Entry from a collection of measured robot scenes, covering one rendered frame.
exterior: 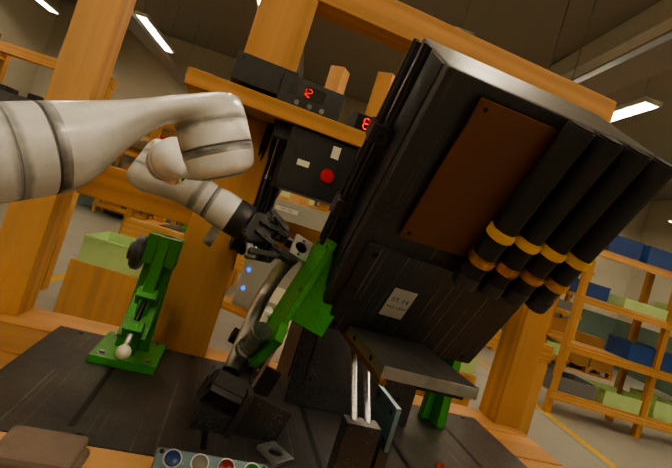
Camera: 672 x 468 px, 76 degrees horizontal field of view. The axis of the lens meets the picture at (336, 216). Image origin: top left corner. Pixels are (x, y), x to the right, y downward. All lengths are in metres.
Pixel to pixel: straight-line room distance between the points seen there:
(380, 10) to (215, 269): 0.81
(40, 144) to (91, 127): 0.05
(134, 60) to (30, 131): 11.71
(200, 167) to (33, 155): 0.18
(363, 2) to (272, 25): 0.26
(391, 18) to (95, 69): 0.76
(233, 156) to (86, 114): 0.16
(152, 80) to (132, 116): 11.38
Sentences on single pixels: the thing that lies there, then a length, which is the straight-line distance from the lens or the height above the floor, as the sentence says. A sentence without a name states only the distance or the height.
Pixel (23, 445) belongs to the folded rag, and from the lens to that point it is 0.70.
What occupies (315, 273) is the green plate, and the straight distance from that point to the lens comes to 0.77.
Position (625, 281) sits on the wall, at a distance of 14.08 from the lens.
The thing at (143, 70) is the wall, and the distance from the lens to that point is 12.02.
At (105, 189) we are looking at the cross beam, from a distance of 1.25.
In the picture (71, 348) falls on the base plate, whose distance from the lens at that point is 1.06.
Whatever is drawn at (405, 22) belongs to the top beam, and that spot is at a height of 1.89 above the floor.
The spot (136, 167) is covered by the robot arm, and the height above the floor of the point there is 1.29.
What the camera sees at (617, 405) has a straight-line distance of 6.47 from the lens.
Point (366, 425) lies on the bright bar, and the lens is 0.77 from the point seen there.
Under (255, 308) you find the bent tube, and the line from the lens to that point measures 0.92.
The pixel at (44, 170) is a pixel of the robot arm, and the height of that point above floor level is 1.27.
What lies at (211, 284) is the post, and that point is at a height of 1.07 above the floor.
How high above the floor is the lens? 1.29
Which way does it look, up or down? 2 degrees up
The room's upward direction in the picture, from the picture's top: 17 degrees clockwise
